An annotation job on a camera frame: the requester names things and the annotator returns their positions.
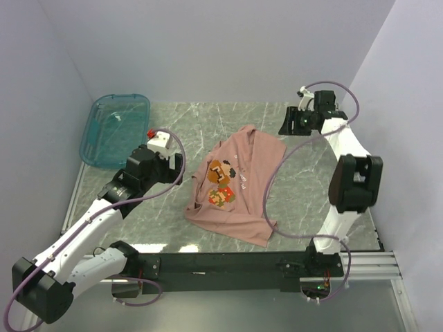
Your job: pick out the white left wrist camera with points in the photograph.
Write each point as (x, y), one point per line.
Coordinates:
(160, 142)

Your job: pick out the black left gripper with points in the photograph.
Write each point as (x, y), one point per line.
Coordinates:
(171, 175)

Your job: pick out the aluminium frame rail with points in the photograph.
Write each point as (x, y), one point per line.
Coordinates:
(373, 266)

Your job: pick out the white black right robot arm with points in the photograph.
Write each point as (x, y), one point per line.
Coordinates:
(355, 183)

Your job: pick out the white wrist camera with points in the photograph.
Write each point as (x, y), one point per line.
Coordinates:
(160, 142)
(306, 102)

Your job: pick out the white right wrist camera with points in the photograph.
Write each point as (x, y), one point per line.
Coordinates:
(306, 102)

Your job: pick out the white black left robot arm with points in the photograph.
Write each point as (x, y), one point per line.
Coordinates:
(48, 284)

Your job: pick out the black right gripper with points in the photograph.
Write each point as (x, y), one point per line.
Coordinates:
(292, 115)

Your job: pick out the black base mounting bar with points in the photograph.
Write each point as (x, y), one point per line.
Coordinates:
(174, 284)

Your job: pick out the pink printed t-shirt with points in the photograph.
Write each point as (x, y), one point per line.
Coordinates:
(228, 186)

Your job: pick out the teal transparent plastic basket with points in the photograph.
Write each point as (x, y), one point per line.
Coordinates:
(117, 124)

